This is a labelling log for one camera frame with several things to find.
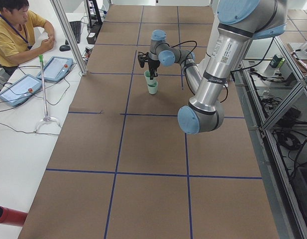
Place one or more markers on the near blue teach pendant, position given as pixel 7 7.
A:
pixel 20 91

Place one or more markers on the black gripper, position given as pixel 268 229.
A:
pixel 152 64

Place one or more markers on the black computer mouse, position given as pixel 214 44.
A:
pixel 64 48

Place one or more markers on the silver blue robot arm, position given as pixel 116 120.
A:
pixel 238 22

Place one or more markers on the man in yellow shirt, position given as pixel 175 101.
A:
pixel 17 24

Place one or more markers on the blue teach pendant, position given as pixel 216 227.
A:
pixel 20 91
pixel 56 68

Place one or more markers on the black keyboard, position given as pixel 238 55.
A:
pixel 76 29

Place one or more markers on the red cylinder tube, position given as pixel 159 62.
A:
pixel 12 217

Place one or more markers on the green cup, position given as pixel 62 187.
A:
pixel 149 80
pixel 152 88

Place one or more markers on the aluminium frame post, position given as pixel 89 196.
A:
pixel 61 15

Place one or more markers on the black box with label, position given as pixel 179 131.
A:
pixel 91 38

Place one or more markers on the brown paper table cover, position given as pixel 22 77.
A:
pixel 123 169

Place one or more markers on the green drink carton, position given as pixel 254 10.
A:
pixel 276 60

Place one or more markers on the far blue teach pendant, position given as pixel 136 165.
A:
pixel 56 68

